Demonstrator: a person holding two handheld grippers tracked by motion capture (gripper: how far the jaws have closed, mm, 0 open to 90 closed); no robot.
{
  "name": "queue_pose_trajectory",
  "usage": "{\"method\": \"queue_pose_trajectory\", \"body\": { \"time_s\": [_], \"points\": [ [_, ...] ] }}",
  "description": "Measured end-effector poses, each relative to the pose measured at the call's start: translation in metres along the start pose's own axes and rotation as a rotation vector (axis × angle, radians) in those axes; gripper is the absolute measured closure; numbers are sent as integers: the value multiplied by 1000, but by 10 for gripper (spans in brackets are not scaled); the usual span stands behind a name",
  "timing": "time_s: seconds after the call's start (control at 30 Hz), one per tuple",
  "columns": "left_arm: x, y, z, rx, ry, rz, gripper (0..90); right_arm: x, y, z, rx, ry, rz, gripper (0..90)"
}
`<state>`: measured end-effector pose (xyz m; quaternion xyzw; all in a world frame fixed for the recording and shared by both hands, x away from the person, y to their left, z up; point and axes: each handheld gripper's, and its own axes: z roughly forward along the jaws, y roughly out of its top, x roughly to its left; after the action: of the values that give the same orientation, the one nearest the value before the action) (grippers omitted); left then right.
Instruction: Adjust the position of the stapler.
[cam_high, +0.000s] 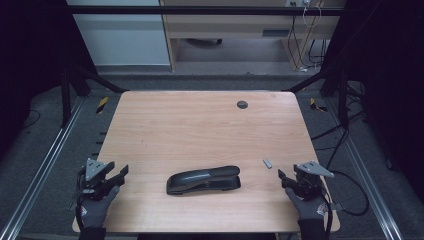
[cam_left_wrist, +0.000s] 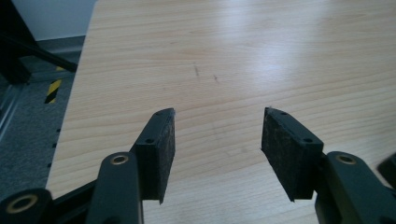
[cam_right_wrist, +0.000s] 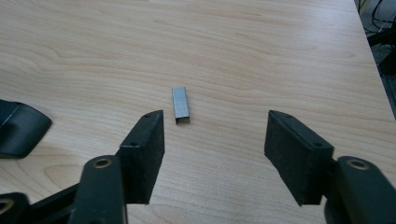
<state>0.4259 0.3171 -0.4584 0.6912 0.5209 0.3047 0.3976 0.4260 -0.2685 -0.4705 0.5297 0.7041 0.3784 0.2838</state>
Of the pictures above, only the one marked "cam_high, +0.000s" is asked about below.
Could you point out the black horizontal frame bar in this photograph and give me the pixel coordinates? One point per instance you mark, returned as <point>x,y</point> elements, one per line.
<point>200,10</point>

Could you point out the black stapler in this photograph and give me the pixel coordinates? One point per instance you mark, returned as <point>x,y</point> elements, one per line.
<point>203,180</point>

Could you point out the grey staple strip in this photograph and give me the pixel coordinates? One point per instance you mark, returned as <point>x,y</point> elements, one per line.
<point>267,163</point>

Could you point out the grey round table grommet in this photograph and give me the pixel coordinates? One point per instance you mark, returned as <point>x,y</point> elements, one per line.
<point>242,104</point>

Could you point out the person's right hand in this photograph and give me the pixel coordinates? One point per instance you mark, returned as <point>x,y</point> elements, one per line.
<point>310,209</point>

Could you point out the white wall panel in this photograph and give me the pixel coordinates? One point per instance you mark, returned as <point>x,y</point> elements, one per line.
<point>123,40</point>

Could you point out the person's left hand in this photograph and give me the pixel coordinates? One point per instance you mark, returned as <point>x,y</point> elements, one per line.
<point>95,211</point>

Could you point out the metal floor rail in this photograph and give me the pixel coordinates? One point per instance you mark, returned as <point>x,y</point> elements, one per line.
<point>366,180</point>
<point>40,173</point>

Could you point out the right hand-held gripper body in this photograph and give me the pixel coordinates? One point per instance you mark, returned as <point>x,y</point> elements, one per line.
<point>311,173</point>

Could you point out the black curtain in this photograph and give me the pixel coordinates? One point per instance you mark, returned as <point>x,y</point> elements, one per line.
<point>30,60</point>
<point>390,66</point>

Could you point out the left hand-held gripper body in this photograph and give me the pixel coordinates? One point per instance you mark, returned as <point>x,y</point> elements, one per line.
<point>95,168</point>

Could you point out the light wooden cabinet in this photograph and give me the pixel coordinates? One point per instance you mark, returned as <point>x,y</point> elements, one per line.
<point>230,28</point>

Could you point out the black metal stand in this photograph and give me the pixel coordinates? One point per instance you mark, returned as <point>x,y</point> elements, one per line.
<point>342,96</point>
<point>66,96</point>

